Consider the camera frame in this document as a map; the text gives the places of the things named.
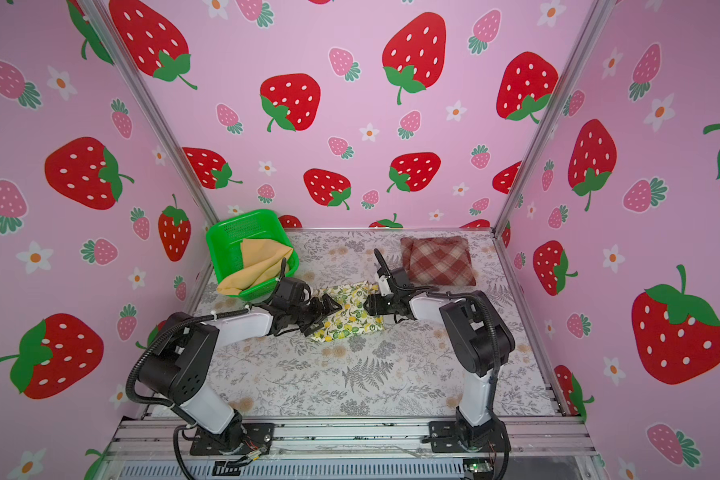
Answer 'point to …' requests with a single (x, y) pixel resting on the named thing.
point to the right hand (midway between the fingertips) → (370, 304)
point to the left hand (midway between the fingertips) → (336, 313)
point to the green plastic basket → (225, 237)
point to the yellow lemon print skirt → (353, 318)
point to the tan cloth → (263, 262)
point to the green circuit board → (477, 465)
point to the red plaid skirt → (438, 260)
